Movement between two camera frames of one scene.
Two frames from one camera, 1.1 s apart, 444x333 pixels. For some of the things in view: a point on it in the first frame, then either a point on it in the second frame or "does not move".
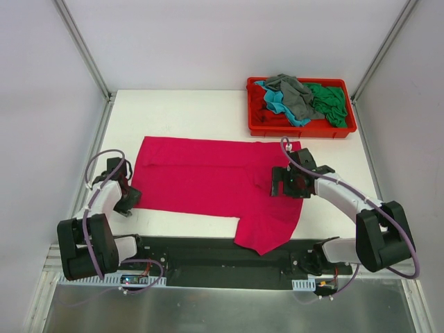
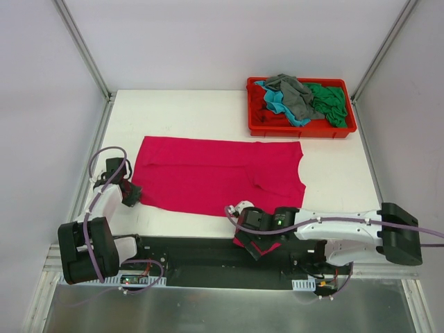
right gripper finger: [280, 173] -> [253, 250]
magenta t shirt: [230, 177] does not move
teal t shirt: [275, 102] does not move
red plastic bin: [314, 128] does not move
